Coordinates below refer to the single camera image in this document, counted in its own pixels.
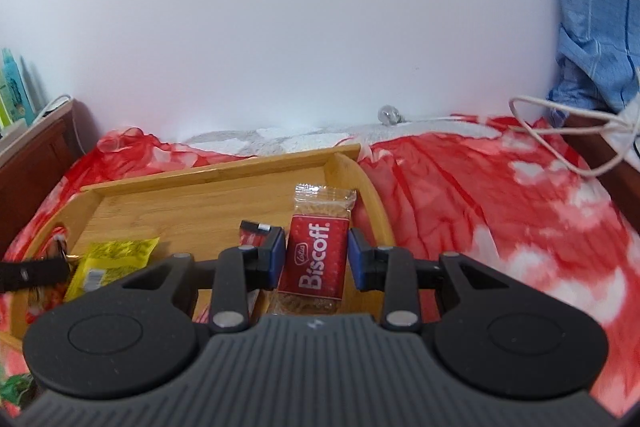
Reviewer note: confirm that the green snack packet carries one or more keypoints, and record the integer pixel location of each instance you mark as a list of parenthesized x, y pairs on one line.
[(18, 390)]

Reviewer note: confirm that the teal spray bottle right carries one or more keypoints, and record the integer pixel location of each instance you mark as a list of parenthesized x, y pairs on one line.
[(13, 91)]

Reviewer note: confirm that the red peanut snack bag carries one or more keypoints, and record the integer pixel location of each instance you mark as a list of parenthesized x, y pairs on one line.
[(44, 298)]

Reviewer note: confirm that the yellow snack bag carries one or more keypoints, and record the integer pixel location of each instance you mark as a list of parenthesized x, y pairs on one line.
[(105, 263)]

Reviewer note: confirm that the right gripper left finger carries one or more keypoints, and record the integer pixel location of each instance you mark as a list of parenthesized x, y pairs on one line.
[(238, 271)]

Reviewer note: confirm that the wooden serving tray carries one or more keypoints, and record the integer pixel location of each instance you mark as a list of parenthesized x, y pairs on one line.
[(198, 211)]

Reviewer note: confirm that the colourful floral bed cloth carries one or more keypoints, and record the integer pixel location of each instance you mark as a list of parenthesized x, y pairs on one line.
[(470, 185)]

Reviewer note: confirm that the blue checked cloth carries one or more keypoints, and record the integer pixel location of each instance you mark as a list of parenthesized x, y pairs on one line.
[(598, 54)]

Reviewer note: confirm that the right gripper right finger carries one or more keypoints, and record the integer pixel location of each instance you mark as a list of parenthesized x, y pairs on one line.
[(391, 270)]

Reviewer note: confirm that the red Biscoff biscuit packet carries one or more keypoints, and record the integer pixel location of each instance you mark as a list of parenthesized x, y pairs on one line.
[(312, 278)]

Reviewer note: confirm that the brown wooden cabinet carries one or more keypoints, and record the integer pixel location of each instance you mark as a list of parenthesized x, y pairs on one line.
[(31, 166)]

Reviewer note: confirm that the long red stick packet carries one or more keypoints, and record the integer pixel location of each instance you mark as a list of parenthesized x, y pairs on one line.
[(253, 236)]

